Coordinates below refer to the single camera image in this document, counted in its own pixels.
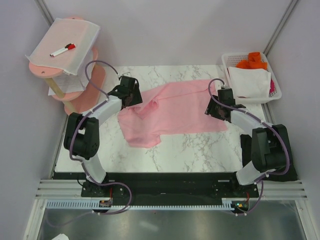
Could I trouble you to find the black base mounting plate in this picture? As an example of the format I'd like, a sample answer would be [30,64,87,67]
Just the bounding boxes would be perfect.
[81,172,259,199]

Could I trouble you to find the black capped white marker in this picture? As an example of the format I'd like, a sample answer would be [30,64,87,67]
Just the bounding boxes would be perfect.
[49,43,72,57]

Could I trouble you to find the black cloth at table edge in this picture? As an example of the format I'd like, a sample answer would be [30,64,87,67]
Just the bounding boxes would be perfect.
[240,134,298,182]

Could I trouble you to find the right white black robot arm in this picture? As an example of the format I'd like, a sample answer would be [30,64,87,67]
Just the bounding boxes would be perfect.
[205,88,291,197]

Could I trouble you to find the red capped white marker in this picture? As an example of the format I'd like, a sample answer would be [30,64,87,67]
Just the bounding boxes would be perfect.
[50,43,76,57]

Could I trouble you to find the white paper sheets on stand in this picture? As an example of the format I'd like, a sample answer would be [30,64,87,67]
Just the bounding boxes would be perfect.
[47,49,93,96]

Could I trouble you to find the orange cloth in basket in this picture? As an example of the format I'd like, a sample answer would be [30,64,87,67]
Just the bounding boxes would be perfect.
[236,52,268,70]

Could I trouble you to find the pink tiered wooden stand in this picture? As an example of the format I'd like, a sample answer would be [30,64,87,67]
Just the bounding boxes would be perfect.
[33,17,106,115]

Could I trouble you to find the white folded cloth in basket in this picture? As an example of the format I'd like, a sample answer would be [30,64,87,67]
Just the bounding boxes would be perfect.
[228,67,272,99]

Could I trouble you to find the magenta cloth in basket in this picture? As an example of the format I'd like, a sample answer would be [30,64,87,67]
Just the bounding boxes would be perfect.
[269,79,275,94]

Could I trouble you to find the white plastic laundry basket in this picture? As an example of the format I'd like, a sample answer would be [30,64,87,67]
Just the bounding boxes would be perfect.
[221,52,282,105]

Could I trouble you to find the pink t shirt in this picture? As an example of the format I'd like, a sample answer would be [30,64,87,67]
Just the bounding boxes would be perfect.
[117,79,228,148]

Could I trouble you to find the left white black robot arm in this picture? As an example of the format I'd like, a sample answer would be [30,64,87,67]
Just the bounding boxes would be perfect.
[63,75,143,197]

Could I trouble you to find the white mesh cloth on stand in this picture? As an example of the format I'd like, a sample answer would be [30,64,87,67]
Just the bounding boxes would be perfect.
[27,18,101,78]

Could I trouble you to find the white slotted cable duct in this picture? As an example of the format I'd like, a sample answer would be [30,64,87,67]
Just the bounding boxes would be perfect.
[46,198,250,211]

